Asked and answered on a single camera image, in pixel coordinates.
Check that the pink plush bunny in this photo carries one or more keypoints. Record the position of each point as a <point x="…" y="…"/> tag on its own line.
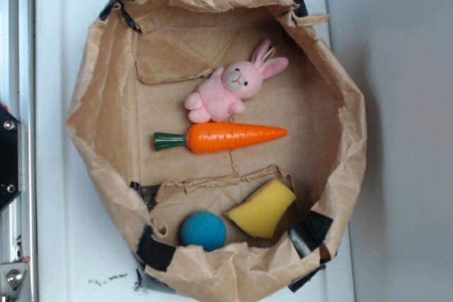
<point x="223" y="93"/>

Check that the blue textured ball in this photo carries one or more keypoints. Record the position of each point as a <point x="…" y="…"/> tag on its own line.
<point x="205" y="229"/>

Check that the aluminium frame rail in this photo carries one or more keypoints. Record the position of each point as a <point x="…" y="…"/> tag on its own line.
<point x="19" y="259"/>

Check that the white plastic tray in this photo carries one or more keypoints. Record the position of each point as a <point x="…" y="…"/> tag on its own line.
<point x="82" y="255"/>

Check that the brown paper-lined box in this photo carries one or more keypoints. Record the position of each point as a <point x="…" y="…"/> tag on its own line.
<point x="142" y="59"/>

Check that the orange plastic toy carrot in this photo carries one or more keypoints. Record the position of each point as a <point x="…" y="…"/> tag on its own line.
<point x="212" y="137"/>

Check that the yellow foam sponge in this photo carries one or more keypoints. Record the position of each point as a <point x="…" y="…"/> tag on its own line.
<point x="260" y="214"/>

